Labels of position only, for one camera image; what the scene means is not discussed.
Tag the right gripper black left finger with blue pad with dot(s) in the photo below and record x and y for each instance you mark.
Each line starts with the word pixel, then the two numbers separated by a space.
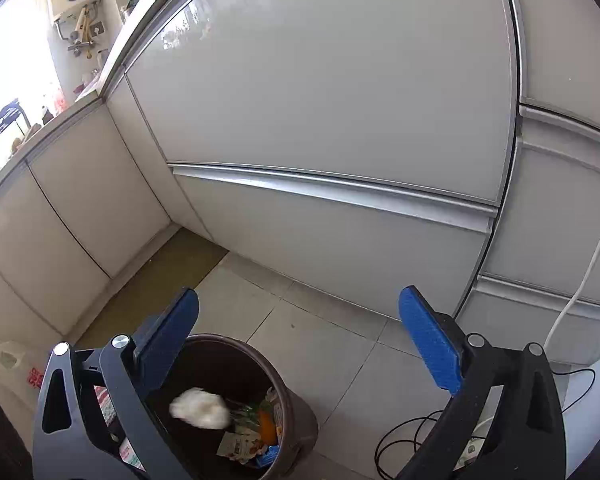
pixel 105 399

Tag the white tissue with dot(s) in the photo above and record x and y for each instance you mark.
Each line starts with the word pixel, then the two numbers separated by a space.
pixel 201 409

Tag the orange peel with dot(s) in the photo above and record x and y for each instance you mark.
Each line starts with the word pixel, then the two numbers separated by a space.
pixel 268 429

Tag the brown round trash bin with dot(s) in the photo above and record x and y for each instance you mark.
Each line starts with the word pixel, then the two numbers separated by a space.
pixel 240 376

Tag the white kitchen cabinet run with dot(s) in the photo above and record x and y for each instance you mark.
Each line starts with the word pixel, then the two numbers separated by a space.
pixel 354 146

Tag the white plastic shopping bag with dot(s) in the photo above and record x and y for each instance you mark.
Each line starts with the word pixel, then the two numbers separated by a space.
pixel 22 371

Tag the olive green floor mat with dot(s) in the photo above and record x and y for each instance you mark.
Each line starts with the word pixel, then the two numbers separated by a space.
pixel 184 261

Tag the blue dish rack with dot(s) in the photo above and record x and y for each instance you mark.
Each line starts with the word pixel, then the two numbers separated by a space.
pixel 10 114

